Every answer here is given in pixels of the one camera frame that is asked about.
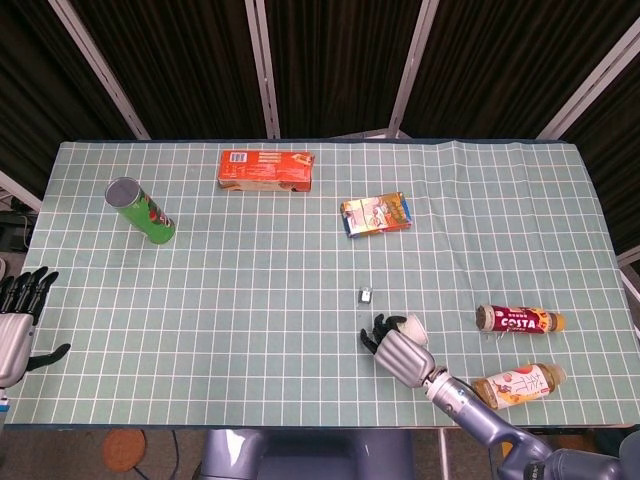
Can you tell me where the colourful flat snack box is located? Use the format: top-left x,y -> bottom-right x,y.
340,193 -> 413,239

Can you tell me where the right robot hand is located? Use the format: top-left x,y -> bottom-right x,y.
360,313 -> 449,391

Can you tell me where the red Costa coffee bottle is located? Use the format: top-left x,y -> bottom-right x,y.
475,304 -> 569,335

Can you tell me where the long orange cardboard box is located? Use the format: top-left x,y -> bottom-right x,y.
216,149 -> 316,193

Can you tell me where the black equipment box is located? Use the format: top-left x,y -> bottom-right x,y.
0,209 -> 36,251

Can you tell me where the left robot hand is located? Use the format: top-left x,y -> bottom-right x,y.
0,267 -> 72,390

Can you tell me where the green checked tablecloth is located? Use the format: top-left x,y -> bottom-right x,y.
3,139 -> 640,430

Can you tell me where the black pleated screen panel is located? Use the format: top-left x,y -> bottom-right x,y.
64,0 -> 271,141
0,0 -> 139,201
262,0 -> 426,140
402,0 -> 640,141
564,59 -> 640,256

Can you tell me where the grey screen frame post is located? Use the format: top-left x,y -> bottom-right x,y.
0,169 -> 44,214
387,0 -> 441,140
615,249 -> 640,304
243,0 -> 282,140
535,17 -> 640,141
48,0 -> 152,141

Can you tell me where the black floor cable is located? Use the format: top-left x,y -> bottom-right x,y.
169,429 -> 201,480

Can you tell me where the orange tea drink bottle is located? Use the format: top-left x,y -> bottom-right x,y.
470,363 -> 569,411

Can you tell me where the green chips can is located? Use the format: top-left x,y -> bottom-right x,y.
104,176 -> 177,246

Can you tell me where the blue-grey robot torso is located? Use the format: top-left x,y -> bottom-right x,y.
199,428 -> 416,480

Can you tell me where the white paper cup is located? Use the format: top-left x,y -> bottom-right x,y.
399,313 -> 430,347

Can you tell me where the round brown floor pad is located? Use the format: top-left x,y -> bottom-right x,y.
103,429 -> 149,471

